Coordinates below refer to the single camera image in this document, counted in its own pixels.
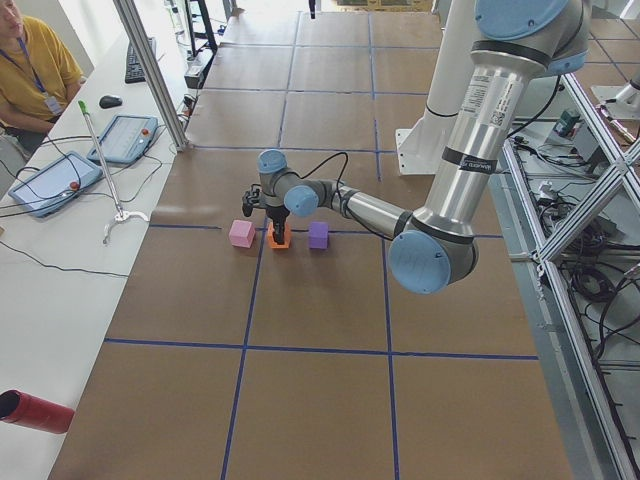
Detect black computer mouse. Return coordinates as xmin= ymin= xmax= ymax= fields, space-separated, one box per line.
xmin=99 ymin=95 xmax=123 ymax=109

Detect pink foam block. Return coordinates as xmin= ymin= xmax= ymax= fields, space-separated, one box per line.
xmin=228 ymin=219 xmax=256 ymax=248

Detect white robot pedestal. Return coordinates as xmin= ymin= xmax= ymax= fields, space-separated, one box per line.
xmin=396 ymin=0 xmax=480 ymax=175

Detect far blue teach pendant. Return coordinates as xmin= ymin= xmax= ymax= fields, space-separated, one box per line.
xmin=98 ymin=114 xmax=159 ymax=165

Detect aluminium frame post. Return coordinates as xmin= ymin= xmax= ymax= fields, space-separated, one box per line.
xmin=113 ymin=0 xmax=188 ymax=152

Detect black keyboard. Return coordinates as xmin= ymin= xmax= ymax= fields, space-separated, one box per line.
xmin=124 ymin=43 xmax=146 ymax=84

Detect near blue teach pendant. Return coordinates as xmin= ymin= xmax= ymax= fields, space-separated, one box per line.
xmin=8 ymin=151 xmax=103 ymax=218

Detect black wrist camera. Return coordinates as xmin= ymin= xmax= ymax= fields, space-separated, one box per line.
xmin=242 ymin=184 xmax=266 ymax=218

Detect orange foam block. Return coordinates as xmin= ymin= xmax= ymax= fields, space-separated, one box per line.
xmin=267 ymin=222 xmax=293 ymax=251

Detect person in yellow shirt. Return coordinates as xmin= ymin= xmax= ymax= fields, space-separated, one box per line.
xmin=0 ymin=0 xmax=85 ymax=154

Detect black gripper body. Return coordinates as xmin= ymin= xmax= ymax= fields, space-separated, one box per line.
xmin=266 ymin=205 xmax=289 ymax=226

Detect red cylinder tube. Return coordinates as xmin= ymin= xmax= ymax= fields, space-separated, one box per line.
xmin=1 ymin=390 xmax=75 ymax=434

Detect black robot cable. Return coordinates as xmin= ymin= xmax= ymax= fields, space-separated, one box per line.
xmin=299 ymin=151 xmax=401 ymax=239

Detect white side table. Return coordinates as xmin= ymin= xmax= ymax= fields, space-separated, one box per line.
xmin=0 ymin=0 xmax=226 ymax=480

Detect purple foam block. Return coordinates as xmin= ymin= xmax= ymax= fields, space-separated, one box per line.
xmin=307 ymin=221 xmax=329 ymax=250

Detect blue teach pendant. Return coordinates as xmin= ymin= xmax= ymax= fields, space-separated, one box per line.
xmin=8 ymin=151 xmax=103 ymax=218
xmin=98 ymin=114 xmax=159 ymax=165

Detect aluminium frame rail right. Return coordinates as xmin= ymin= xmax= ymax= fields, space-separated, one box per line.
xmin=494 ymin=61 xmax=639 ymax=479

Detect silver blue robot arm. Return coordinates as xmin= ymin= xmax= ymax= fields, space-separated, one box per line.
xmin=242 ymin=1 xmax=592 ymax=294

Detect white reacher grabber stick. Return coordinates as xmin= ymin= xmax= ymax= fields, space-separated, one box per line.
xmin=78 ymin=100 xmax=149 ymax=245

